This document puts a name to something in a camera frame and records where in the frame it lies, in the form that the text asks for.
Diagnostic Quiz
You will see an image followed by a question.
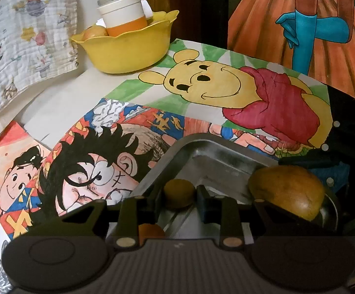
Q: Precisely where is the cartoon children poster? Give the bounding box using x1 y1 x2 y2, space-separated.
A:
0 121 53 294

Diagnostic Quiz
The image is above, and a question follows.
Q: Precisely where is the small orange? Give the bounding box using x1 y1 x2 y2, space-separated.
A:
139 223 166 241

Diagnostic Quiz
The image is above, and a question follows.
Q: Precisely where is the yellow bowl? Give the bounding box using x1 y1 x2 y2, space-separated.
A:
70 10 180 74

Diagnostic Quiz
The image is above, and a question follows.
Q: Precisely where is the dark wooden panel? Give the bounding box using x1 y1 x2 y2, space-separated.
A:
139 0 229 50

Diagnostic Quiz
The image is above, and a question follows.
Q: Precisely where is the white printed blanket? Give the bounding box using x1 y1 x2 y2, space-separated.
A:
0 0 79 127

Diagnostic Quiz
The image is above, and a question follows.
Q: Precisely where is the small brown longan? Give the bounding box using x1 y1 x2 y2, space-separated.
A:
164 179 196 210

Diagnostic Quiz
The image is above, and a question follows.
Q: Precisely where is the white and orange cup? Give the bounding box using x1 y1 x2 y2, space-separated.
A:
97 0 149 37

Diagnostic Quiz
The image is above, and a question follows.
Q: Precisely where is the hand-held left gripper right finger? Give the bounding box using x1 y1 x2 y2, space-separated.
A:
196 185 319 248

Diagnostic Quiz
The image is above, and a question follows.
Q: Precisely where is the small white object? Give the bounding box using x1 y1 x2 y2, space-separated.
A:
141 0 154 19

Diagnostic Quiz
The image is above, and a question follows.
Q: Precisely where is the black-haired cartoon boy poster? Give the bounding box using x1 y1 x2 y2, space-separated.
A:
39 97 314 221

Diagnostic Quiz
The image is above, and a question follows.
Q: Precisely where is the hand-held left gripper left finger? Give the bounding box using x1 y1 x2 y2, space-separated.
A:
47 188 165 248

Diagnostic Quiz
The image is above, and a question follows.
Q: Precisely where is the yellow bear poster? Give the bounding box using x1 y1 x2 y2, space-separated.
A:
104 38 333 151

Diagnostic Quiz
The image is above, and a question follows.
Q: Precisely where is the metal tray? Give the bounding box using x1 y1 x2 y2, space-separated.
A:
131 133 341 243

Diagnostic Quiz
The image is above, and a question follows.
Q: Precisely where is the large brown potato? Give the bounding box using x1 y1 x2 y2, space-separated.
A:
247 165 325 221

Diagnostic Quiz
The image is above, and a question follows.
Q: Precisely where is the orange dress poster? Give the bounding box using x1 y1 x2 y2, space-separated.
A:
227 0 355 102

